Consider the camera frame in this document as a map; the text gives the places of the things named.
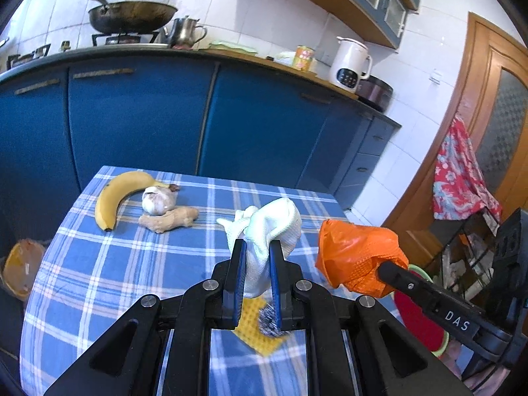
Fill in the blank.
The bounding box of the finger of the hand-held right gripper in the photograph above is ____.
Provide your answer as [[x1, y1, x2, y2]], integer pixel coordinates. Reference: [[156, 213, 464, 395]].
[[377, 261, 434, 310]]

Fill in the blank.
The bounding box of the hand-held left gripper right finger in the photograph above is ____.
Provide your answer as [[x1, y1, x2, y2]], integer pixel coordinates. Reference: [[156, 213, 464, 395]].
[[268, 239, 473, 396]]

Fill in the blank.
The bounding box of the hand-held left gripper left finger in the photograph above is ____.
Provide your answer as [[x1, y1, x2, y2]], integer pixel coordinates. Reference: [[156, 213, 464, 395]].
[[43, 238, 248, 396]]

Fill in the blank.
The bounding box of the white cloth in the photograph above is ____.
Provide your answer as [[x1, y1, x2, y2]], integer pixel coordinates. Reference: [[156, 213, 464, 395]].
[[216, 197, 303, 300]]

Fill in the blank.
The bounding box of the steel wool scourer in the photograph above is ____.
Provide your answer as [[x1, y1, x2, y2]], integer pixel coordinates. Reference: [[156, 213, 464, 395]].
[[258, 301, 289, 333]]

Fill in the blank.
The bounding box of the red stool with green rim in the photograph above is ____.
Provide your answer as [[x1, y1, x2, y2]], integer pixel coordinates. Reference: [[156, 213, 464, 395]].
[[392, 264, 452, 357]]

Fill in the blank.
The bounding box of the yellow waffle dishcloth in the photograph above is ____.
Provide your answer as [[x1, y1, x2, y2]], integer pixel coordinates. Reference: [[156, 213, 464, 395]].
[[233, 299, 289, 356]]

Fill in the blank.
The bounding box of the black storage rack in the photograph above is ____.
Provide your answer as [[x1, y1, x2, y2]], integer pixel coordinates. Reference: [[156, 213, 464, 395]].
[[429, 208, 498, 302]]

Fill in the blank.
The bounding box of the blue plaid tablecloth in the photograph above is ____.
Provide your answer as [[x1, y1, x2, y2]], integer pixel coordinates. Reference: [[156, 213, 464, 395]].
[[20, 166, 407, 396]]

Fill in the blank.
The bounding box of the ginger root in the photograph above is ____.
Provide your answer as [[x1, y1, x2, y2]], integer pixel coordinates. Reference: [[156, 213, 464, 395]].
[[138, 207, 199, 234]]

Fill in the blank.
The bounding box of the garlic bulb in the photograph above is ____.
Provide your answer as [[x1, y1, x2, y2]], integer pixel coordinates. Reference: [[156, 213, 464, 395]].
[[141, 186, 176, 216]]

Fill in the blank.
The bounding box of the red floral cloth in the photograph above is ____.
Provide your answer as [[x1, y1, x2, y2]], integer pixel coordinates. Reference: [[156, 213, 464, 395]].
[[432, 116, 503, 222]]

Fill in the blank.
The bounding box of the yellow banana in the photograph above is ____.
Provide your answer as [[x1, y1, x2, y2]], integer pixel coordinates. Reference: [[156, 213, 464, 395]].
[[95, 170, 182, 232]]

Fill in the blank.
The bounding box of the blue kitchen cabinet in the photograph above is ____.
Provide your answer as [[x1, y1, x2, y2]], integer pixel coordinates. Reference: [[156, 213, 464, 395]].
[[0, 47, 403, 232]]

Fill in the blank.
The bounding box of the dark rice cooker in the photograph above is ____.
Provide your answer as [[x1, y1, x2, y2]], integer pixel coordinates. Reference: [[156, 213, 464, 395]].
[[355, 75, 394, 112]]

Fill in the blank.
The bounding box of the wooden door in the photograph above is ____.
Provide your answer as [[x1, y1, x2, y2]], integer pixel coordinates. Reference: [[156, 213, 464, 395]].
[[381, 12, 528, 265]]

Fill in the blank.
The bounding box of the yellow can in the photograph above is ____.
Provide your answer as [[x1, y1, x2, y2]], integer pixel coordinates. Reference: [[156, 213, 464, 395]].
[[292, 45, 316, 71]]

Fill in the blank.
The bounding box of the white soy milk maker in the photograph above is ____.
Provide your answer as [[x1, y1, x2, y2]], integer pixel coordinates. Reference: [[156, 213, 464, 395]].
[[328, 36, 374, 91]]

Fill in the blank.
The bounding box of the green cloth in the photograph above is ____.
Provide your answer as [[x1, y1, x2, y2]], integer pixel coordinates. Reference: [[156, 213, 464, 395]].
[[208, 40, 258, 53]]

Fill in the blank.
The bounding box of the metal kettle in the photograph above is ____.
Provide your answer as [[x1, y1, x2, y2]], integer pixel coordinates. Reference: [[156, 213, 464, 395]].
[[164, 16, 208, 49]]

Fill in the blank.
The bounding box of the gas stove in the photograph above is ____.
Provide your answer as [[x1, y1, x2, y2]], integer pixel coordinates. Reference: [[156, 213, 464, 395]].
[[6, 31, 166, 69]]

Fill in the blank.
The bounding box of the black wok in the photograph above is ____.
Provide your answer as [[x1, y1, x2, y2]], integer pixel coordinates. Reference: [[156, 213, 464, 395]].
[[68, 0, 179, 34]]

